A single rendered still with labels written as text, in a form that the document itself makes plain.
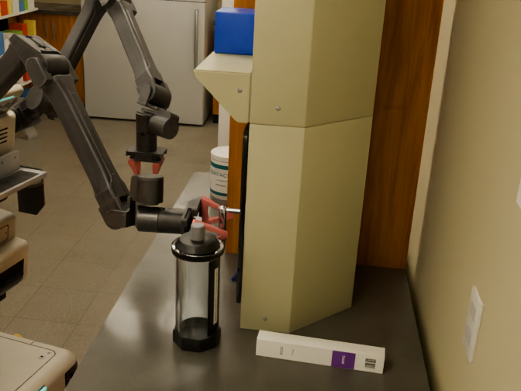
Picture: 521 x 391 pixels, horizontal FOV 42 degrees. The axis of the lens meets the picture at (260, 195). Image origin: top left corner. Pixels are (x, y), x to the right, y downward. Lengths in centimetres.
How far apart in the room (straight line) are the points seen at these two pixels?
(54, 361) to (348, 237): 142
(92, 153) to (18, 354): 129
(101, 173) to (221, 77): 38
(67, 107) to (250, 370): 70
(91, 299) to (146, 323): 201
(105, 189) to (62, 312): 198
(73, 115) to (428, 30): 85
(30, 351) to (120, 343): 123
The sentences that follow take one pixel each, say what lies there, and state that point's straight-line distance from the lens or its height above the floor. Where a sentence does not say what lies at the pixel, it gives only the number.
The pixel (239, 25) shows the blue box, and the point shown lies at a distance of 153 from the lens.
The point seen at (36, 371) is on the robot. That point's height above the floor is 28.
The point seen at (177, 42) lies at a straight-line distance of 641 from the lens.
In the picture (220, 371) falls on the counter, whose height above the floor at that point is 94.
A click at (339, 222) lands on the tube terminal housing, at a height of 118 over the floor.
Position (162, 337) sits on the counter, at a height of 94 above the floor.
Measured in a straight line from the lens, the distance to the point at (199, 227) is 137.
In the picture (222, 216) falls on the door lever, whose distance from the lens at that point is 148.
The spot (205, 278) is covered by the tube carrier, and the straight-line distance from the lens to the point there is 139.
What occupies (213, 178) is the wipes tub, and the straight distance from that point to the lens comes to 224.
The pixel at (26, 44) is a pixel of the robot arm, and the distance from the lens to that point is 166.
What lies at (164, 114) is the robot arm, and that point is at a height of 130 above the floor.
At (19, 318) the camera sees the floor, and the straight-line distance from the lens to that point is 348.
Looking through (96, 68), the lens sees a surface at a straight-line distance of 666.
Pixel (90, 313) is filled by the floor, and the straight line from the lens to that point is 346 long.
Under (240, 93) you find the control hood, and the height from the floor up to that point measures 147.
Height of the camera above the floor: 177
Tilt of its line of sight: 21 degrees down
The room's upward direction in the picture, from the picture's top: 3 degrees clockwise
